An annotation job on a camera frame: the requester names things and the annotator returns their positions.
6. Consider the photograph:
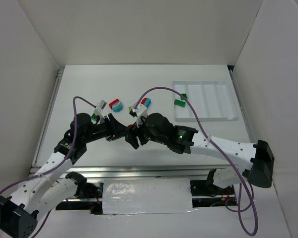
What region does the long green lego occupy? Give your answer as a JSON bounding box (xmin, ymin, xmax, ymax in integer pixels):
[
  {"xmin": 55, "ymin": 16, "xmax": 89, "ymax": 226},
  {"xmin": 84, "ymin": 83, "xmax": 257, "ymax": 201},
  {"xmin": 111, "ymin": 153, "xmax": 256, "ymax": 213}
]
[{"xmin": 174, "ymin": 99, "xmax": 186, "ymax": 108}]

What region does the small green square lego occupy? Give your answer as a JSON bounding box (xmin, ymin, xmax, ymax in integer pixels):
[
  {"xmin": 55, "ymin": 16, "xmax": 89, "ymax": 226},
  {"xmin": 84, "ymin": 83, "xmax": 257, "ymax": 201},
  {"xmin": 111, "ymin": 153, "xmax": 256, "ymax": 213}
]
[{"xmin": 180, "ymin": 93, "xmax": 188, "ymax": 101}]

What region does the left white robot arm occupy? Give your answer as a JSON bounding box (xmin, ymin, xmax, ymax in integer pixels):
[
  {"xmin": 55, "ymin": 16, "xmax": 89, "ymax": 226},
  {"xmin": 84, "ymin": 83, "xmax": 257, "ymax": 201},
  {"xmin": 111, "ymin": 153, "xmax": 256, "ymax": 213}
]
[{"xmin": 0, "ymin": 113, "xmax": 127, "ymax": 238}]

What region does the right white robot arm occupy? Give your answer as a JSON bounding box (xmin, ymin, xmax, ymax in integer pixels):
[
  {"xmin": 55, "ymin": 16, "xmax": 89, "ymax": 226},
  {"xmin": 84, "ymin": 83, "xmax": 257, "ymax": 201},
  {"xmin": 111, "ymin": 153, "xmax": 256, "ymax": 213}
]
[{"xmin": 125, "ymin": 113, "xmax": 275, "ymax": 191}]

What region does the red lego with blue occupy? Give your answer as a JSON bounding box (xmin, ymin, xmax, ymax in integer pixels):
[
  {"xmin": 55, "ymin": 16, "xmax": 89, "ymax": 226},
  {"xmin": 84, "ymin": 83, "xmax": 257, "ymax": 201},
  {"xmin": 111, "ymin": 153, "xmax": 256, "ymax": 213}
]
[{"xmin": 109, "ymin": 99, "xmax": 123, "ymax": 113}]

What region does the red and blue lego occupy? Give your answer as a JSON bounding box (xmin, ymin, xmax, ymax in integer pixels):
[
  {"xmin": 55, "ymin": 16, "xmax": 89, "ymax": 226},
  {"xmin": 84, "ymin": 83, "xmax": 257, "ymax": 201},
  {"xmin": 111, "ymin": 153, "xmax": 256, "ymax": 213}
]
[{"xmin": 141, "ymin": 97, "xmax": 151, "ymax": 108}]

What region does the white taped cover plate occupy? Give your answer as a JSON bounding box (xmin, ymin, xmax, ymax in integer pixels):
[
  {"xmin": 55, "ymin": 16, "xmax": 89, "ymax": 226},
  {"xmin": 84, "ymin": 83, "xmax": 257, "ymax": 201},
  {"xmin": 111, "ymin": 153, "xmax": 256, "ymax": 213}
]
[{"xmin": 102, "ymin": 178, "xmax": 193, "ymax": 215}]

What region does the white divided tray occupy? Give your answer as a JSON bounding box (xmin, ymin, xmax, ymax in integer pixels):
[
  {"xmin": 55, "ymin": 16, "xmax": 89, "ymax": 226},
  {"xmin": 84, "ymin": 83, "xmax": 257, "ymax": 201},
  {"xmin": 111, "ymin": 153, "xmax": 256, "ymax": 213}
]
[{"xmin": 172, "ymin": 81, "xmax": 238, "ymax": 121}]

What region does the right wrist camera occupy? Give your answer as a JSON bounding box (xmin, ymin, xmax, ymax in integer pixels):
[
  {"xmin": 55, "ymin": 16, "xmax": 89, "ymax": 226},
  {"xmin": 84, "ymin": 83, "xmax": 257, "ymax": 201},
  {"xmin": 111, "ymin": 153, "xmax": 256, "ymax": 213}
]
[{"xmin": 132, "ymin": 103, "xmax": 148, "ymax": 127}]

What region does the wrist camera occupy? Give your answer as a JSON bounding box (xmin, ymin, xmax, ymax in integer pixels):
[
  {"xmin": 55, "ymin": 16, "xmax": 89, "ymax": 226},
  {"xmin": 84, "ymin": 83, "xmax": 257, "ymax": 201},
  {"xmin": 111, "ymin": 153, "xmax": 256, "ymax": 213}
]
[
  {"xmin": 93, "ymin": 100, "xmax": 107, "ymax": 119},
  {"xmin": 132, "ymin": 103, "xmax": 148, "ymax": 127}
]

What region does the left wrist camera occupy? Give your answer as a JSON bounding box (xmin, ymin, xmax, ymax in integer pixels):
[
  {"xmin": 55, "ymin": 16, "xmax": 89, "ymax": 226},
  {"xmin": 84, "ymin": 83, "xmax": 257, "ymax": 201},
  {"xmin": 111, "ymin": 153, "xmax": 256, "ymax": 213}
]
[{"xmin": 93, "ymin": 100, "xmax": 107, "ymax": 119}]

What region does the aluminium rail frame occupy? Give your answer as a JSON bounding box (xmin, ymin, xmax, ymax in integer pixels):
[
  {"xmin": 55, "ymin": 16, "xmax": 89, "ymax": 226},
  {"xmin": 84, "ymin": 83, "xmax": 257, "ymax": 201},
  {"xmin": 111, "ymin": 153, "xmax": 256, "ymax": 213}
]
[{"xmin": 31, "ymin": 64, "xmax": 254, "ymax": 179}]

